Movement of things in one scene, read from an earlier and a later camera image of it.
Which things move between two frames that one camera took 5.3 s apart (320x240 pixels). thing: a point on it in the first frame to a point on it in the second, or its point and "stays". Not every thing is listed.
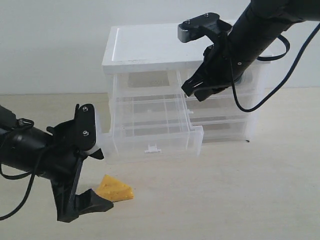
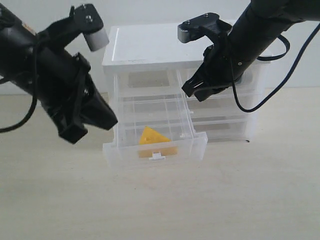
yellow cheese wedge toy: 112,190 to 149,135
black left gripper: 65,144 to 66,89
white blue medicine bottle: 241,80 stays
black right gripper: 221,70 stays
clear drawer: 148,119 stays
